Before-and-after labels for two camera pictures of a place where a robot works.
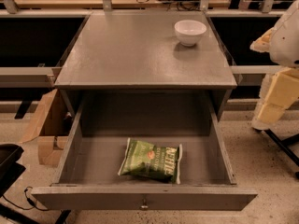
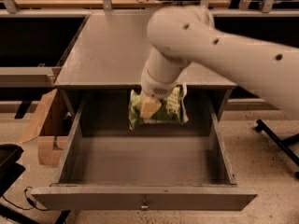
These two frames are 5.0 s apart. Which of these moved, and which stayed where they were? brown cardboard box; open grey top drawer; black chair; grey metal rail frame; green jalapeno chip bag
Moved: green jalapeno chip bag
Stayed: open grey top drawer; black chair; brown cardboard box; grey metal rail frame
